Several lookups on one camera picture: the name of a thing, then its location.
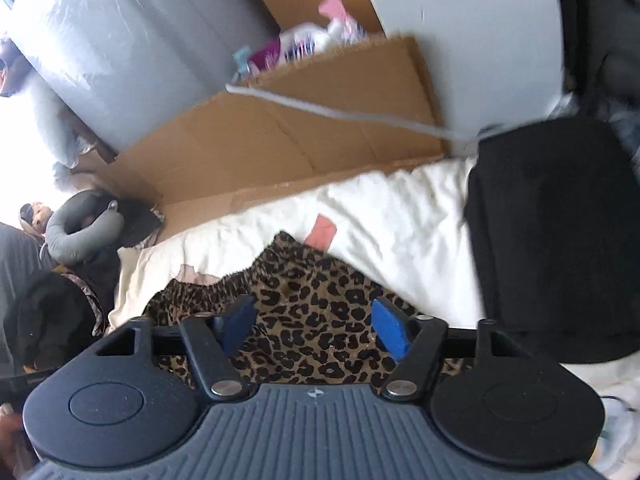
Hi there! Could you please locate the leopard print garment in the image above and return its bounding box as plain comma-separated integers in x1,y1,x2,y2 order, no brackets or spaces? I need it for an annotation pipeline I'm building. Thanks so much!
142,231,476,391

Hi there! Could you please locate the black clothes pile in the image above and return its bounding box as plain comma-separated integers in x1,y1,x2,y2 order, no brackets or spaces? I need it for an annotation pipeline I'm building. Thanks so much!
1,196,163,375

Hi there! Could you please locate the person's left hand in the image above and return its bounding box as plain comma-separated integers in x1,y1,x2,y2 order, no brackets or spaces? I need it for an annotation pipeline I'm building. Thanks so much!
0,403,32,479

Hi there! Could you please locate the cream cartoon print bedsheet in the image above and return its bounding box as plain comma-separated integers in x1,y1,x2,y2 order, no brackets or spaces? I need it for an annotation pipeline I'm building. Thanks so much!
106,155,640,480

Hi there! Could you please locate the dark grey pillow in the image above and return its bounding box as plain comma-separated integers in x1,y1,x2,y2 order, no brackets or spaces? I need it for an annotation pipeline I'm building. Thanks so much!
0,221,57,361

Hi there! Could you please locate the grey neck pillow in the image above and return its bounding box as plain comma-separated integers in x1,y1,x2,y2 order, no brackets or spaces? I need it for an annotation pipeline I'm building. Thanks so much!
44,190,125,266

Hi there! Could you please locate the black bag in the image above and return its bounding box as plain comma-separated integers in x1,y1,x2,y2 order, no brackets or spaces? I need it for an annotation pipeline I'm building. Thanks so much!
464,117,639,364

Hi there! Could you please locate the brown cardboard sheet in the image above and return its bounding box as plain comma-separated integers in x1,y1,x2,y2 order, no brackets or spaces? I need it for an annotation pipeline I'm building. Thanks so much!
80,36,447,238

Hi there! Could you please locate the grey plastic-wrapped mattress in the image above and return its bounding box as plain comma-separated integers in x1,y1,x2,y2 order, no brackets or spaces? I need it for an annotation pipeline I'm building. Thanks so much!
8,0,278,152

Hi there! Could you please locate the pink white detergent bottle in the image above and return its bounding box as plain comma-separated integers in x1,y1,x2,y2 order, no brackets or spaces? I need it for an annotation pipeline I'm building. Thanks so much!
240,0,368,75

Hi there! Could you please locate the white cable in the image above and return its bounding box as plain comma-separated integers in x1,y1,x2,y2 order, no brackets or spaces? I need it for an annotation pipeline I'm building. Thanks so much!
226,83,504,143

